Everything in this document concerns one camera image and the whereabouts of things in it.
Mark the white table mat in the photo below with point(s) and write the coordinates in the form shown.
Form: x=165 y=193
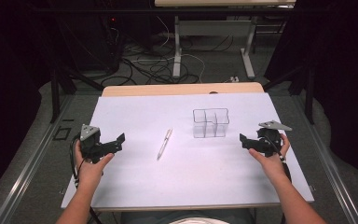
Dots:
x=167 y=182

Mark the white metal frame desk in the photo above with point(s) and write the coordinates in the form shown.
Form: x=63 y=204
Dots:
x=176 y=46

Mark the white pen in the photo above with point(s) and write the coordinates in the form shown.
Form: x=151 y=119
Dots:
x=164 y=144

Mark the dark curtain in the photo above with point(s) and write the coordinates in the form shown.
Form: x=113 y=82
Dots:
x=9 y=93
x=348 y=77

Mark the aluminium floor rail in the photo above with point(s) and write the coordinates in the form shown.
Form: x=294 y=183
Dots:
x=28 y=177
x=332 y=174

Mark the person's lap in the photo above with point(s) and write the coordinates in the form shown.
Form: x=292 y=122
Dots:
x=155 y=217

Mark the black metal stand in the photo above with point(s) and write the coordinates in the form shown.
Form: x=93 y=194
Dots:
x=55 y=93
x=309 y=93

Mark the white power plug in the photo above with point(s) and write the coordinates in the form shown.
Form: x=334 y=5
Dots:
x=234 y=79

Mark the black computer tower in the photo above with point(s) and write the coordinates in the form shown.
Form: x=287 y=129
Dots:
x=90 y=46

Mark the person's left hand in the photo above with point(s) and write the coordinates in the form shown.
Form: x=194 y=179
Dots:
x=88 y=172

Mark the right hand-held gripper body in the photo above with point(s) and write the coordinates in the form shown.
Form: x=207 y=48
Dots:
x=268 y=138

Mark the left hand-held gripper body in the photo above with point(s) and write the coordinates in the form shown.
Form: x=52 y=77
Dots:
x=90 y=144

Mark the clear plastic compartment organizer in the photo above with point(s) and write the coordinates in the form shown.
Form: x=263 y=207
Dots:
x=209 y=127

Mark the person's right hand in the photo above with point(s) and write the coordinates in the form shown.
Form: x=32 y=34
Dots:
x=272 y=165

